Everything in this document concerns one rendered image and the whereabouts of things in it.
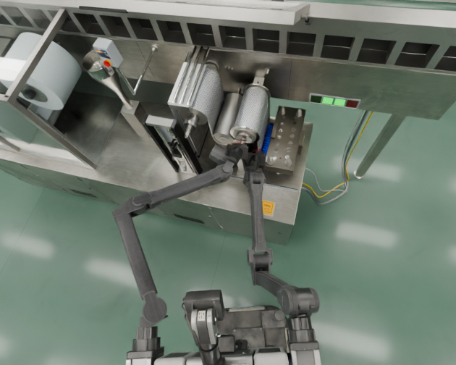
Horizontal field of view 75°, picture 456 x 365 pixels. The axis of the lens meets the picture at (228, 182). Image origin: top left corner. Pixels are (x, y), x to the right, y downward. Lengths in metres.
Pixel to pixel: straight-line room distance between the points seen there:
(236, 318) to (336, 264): 0.90
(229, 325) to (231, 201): 0.95
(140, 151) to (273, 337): 1.52
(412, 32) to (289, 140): 0.73
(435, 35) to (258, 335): 1.89
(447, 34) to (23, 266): 3.35
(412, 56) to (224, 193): 1.10
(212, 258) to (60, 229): 1.47
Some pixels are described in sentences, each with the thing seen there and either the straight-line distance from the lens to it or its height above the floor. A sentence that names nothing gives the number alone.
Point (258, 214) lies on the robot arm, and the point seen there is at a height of 1.20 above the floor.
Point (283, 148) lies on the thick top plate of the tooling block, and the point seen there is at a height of 1.03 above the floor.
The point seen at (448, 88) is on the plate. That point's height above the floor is 1.36.
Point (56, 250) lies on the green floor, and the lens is 3.18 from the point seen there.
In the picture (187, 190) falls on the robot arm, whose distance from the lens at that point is 1.20.
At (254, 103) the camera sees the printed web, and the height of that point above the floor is 1.31.
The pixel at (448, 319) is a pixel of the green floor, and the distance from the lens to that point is 2.80.
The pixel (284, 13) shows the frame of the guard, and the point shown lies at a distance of 0.85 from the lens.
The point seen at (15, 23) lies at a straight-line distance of 1.98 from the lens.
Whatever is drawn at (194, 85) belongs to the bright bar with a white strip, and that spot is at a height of 1.46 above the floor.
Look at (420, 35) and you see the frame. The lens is 1.42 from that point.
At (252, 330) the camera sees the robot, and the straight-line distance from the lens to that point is 2.26.
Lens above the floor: 2.51
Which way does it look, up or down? 66 degrees down
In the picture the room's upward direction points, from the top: 19 degrees counter-clockwise
